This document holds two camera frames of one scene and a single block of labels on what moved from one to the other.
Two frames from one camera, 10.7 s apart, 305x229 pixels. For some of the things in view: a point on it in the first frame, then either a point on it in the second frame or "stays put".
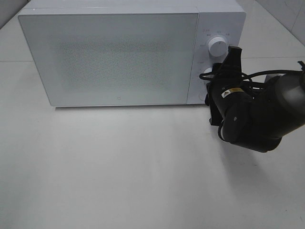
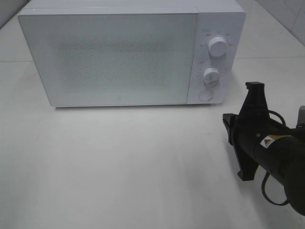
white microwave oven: x=126 y=53 stays put
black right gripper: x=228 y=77 -> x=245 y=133
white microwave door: x=97 y=59 stays put
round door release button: x=202 y=95 stays put
